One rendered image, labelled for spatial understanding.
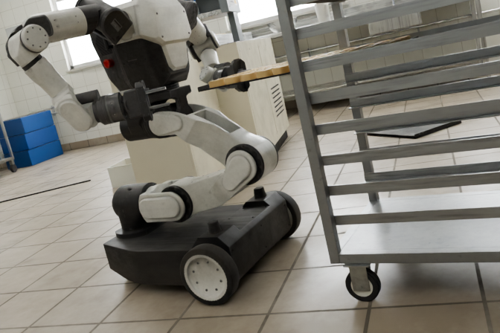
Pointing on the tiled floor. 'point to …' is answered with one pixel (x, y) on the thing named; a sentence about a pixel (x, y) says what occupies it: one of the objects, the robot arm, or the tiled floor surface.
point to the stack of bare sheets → (414, 131)
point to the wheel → (369, 285)
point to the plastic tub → (121, 173)
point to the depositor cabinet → (255, 92)
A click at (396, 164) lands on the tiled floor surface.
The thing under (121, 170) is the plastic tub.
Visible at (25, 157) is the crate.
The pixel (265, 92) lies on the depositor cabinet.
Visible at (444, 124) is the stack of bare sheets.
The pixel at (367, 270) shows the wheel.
